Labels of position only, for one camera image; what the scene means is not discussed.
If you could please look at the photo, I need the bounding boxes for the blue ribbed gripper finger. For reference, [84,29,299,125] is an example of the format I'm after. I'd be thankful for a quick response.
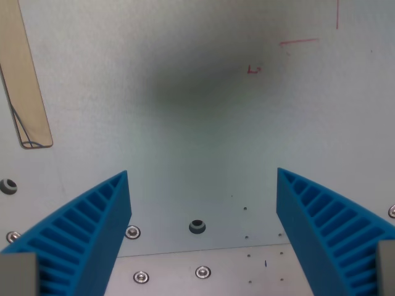
[0,170,133,296]
[275,167,395,296]

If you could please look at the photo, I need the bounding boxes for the tan wooden strip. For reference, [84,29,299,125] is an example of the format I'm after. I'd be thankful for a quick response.
[0,0,54,149]

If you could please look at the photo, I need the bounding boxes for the thin blue cable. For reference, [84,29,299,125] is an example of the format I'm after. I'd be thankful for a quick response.
[10,103,44,148]

